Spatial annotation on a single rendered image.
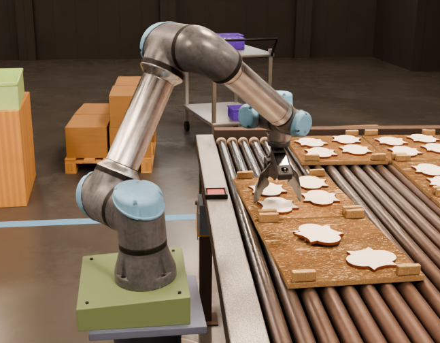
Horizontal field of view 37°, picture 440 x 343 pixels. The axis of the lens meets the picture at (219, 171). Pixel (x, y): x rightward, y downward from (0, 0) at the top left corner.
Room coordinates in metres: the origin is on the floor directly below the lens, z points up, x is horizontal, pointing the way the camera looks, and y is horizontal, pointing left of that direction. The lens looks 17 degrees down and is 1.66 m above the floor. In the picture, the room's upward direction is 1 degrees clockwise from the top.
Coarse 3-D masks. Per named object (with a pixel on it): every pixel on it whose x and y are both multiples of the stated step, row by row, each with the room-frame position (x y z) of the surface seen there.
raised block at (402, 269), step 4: (400, 264) 1.48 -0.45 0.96; (404, 264) 1.48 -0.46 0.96; (408, 264) 1.48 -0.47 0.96; (412, 264) 1.48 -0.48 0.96; (416, 264) 1.48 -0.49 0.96; (396, 268) 1.48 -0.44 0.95; (400, 268) 1.47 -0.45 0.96; (404, 268) 1.47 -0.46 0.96; (408, 268) 1.47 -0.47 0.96; (412, 268) 1.47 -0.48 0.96; (416, 268) 1.47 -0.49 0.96; (420, 268) 1.48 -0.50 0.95; (396, 272) 1.47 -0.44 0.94; (400, 272) 1.47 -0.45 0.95; (404, 272) 1.47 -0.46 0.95; (408, 272) 1.47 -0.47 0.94; (412, 272) 1.47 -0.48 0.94; (416, 272) 1.47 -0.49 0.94
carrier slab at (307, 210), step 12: (240, 180) 2.22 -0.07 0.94; (252, 180) 2.22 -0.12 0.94; (276, 180) 2.22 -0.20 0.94; (240, 192) 2.09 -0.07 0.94; (288, 192) 2.10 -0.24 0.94; (336, 192) 2.10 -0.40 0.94; (252, 204) 1.97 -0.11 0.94; (300, 204) 1.98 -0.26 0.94; (336, 204) 1.98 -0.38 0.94; (348, 204) 1.98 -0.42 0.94; (252, 216) 1.87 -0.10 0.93; (288, 216) 1.87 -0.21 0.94; (300, 216) 1.87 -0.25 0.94; (312, 216) 1.87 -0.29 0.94; (324, 216) 1.87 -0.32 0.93; (336, 216) 1.88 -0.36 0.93
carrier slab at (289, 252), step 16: (256, 224) 1.80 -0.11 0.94; (272, 224) 1.80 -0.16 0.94; (288, 224) 1.80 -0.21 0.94; (304, 224) 1.81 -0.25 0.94; (320, 224) 1.81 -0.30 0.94; (336, 224) 1.81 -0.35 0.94; (352, 224) 1.81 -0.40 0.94; (368, 224) 1.81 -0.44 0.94; (272, 240) 1.68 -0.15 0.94; (288, 240) 1.68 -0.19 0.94; (304, 240) 1.68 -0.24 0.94; (352, 240) 1.69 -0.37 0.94; (368, 240) 1.69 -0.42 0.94; (384, 240) 1.69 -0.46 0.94; (272, 256) 1.59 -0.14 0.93; (288, 256) 1.58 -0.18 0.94; (304, 256) 1.58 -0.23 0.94; (320, 256) 1.58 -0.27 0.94; (336, 256) 1.58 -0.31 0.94; (400, 256) 1.59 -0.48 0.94; (288, 272) 1.48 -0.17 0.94; (320, 272) 1.48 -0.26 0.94; (336, 272) 1.48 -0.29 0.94; (352, 272) 1.48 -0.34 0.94; (368, 272) 1.49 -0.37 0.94; (384, 272) 1.49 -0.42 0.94; (288, 288) 1.42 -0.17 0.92
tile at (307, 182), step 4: (304, 176) 2.24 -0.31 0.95; (308, 176) 2.24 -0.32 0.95; (312, 176) 2.24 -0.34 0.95; (300, 180) 2.19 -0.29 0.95; (304, 180) 2.20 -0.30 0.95; (308, 180) 2.20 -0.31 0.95; (312, 180) 2.20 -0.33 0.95; (316, 180) 2.20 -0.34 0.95; (320, 180) 2.20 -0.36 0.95; (324, 180) 2.20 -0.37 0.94; (304, 184) 2.15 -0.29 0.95; (308, 184) 2.15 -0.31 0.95; (312, 184) 2.15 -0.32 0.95; (316, 184) 2.15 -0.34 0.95; (320, 184) 2.15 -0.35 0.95; (324, 184) 2.15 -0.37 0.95; (304, 188) 2.12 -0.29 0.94; (308, 188) 2.12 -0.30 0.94; (312, 188) 2.11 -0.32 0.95; (316, 188) 2.12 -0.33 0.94; (320, 188) 2.13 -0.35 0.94
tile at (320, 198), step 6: (312, 192) 2.07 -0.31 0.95; (318, 192) 2.07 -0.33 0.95; (324, 192) 2.07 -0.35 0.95; (306, 198) 2.01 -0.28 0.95; (312, 198) 2.01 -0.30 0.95; (318, 198) 2.01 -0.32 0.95; (324, 198) 2.01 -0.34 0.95; (330, 198) 2.01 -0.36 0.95; (336, 198) 2.01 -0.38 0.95; (312, 204) 1.98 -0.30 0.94; (318, 204) 1.96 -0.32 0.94; (324, 204) 1.96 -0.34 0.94; (330, 204) 1.97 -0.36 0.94
